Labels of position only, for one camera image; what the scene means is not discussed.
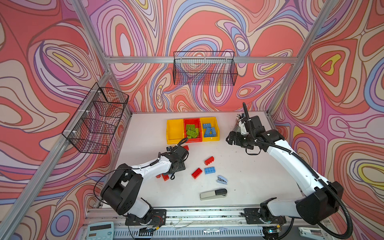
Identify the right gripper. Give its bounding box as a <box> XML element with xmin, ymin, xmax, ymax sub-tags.
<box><xmin>225</xmin><ymin>131</ymin><xmax>255</xmax><ymax>149</ymax></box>

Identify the green lego cluster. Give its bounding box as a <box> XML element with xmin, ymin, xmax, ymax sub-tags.
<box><xmin>186</xmin><ymin>124</ymin><xmax>200</xmax><ymax>139</ymax></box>

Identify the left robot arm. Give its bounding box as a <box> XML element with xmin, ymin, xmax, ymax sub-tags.
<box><xmin>100</xmin><ymin>138</ymin><xmax>189</xmax><ymax>220</ymax></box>

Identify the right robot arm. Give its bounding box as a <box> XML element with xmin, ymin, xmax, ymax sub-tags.
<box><xmin>226</xmin><ymin>104</ymin><xmax>354</xmax><ymax>240</ymax></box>

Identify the left yellow bin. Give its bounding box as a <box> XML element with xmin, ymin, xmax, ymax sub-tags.
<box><xmin>166</xmin><ymin>119</ymin><xmax>185</xmax><ymax>145</ymax></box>

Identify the yellow bin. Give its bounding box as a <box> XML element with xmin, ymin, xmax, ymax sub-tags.
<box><xmin>166</xmin><ymin>119</ymin><xmax>185</xmax><ymax>145</ymax></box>
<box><xmin>200</xmin><ymin>117</ymin><xmax>220</xmax><ymax>142</ymax></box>

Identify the pencil cup holder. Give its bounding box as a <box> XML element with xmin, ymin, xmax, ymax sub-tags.
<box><xmin>236</xmin><ymin>113</ymin><xmax>245</xmax><ymax>124</ymax></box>

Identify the red middle bin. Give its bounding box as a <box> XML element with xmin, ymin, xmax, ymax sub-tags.
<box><xmin>183</xmin><ymin>118</ymin><xmax>203</xmax><ymax>143</ymax></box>

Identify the right yellow bin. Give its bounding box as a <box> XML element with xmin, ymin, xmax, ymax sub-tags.
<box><xmin>200</xmin><ymin>117</ymin><xmax>220</xmax><ymax>142</ymax></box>

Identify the grey black stapler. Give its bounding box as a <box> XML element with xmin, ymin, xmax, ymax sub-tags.
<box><xmin>200</xmin><ymin>189</ymin><xmax>228</xmax><ymax>201</ymax></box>

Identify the white calculator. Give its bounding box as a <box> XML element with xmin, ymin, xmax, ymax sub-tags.
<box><xmin>86</xmin><ymin>222</ymin><xmax>115</xmax><ymax>240</ymax></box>

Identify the white device bottom right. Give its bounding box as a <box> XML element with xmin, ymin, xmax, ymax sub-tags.
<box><xmin>298</xmin><ymin>227</ymin><xmax>325</xmax><ymax>240</ymax></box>

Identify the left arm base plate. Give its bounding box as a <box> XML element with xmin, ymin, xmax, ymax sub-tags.
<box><xmin>125</xmin><ymin>209</ymin><xmax>167</xmax><ymax>227</ymax></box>

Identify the back wire basket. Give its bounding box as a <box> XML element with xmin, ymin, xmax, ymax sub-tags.
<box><xmin>173</xmin><ymin>50</ymin><xmax>238</xmax><ymax>86</ymax></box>

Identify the wire basket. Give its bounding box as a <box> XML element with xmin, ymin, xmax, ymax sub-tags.
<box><xmin>62</xmin><ymin>83</ymin><xmax>129</xmax><ymax>155</ymax></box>
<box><xmin>173</xmin><ymin>50</ymin><xmax>238</xmax><ymax>86</ymax></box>

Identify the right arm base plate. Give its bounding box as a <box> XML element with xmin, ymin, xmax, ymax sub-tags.
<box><xmin>240</xmin><ymin>208</ymin><xmax>287</xmax><ymax>225</ymax></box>

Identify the left wire basket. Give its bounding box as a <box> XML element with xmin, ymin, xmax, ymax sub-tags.
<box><xmin>62</xmin><ymin>83</ymin><xmax>129</xmax><ymax>155</ymax></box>

